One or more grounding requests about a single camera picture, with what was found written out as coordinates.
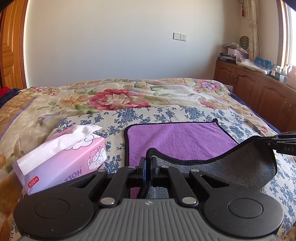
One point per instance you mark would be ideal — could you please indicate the purple and grey towel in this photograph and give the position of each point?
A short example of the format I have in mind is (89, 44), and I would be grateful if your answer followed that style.
(185, 141)

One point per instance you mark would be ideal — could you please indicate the wooden door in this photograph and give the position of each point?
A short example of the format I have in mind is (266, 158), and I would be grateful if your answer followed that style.
(11, 44)

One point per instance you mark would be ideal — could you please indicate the patterned curtain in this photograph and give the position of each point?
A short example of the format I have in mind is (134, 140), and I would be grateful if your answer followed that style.
(253, 27)

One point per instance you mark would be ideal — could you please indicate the pink tissue box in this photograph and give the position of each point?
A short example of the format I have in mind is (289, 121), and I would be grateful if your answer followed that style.
(67, 157)

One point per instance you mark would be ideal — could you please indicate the blue floral cloth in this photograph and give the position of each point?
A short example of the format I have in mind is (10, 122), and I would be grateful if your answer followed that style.
(111, 125)

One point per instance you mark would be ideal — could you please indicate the red tassel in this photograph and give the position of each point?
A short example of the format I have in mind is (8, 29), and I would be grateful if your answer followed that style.
(242, 9)

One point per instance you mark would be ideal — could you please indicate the blue packet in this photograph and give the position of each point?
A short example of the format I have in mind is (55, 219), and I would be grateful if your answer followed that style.
(263, 62)

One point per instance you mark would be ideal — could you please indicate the white wall switch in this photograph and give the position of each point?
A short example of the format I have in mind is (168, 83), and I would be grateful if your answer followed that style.
(180, 36)

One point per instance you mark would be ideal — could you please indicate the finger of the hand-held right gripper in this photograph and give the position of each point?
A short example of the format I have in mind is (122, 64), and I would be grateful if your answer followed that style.
(275, 142)

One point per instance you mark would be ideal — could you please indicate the group of small bottles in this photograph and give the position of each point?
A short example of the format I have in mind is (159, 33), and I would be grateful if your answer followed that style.
(281, 73)

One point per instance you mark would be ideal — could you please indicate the dark and red clothes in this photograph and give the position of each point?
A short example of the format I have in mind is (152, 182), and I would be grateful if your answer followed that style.
(5, 95)

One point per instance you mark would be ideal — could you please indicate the dark flat box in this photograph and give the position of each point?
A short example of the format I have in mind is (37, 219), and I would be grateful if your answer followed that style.
(226, 58)

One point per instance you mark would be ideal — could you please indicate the round dark ornament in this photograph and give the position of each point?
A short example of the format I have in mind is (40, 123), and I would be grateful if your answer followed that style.
(244, 42)

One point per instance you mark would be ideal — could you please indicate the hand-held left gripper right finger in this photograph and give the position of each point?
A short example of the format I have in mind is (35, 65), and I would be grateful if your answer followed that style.
(153, 167)

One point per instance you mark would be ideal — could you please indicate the white plastic bag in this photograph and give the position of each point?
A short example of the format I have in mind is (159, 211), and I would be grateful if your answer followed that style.
(248, 64)

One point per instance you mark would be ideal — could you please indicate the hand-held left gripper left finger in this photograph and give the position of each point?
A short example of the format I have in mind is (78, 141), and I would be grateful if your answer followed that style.
(144, 167)

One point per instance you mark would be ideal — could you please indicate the clear plastic bag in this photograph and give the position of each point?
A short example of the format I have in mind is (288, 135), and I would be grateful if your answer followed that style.
(231, 46)

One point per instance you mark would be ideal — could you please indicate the wooden window frame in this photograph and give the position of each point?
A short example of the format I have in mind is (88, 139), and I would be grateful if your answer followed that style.
(281, 34)

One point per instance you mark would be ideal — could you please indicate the wooden cabinet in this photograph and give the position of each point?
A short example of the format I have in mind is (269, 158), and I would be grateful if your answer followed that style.
(254, 88)

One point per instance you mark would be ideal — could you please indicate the bed with floral bedspread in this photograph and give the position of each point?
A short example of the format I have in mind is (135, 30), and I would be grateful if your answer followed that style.
(111, 97)

